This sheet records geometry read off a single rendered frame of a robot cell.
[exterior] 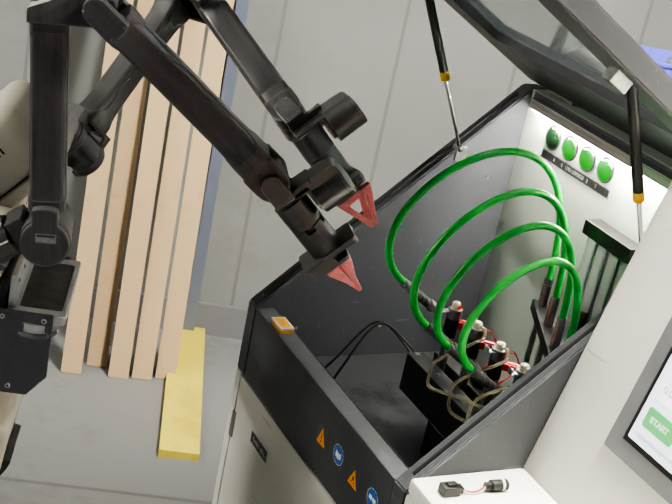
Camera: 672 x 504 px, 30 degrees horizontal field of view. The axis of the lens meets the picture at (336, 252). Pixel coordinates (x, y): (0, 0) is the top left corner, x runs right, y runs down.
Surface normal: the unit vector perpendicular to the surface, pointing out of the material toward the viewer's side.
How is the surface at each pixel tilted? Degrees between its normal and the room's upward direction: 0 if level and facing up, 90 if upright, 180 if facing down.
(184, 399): 0
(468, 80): 90
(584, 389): 76
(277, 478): 90
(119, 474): 0
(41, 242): 94
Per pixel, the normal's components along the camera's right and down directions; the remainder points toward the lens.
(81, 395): 0.19, -0.91
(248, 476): -0.89, 0.00
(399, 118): 0.07, 0.39
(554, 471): -0.82, -0.21
